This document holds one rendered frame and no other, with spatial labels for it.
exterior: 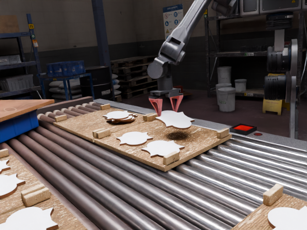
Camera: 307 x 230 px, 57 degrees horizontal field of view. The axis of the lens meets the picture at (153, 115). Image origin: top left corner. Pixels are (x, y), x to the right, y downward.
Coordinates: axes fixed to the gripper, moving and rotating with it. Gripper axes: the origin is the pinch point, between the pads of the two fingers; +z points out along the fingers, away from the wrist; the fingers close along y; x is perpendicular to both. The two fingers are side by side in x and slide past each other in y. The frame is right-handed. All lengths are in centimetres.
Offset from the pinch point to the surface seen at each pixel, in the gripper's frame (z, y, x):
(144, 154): 9.6, -17.8, -10.7
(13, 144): 10, -52, 45
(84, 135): 8.2, -25.9, 24.9
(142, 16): -123, 334, 571
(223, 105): 71, 282, 246
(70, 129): 7.6, -27.8, 39.0
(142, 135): 7.7, -9.5, 4.5
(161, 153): 8.8, -13.9, -15.3
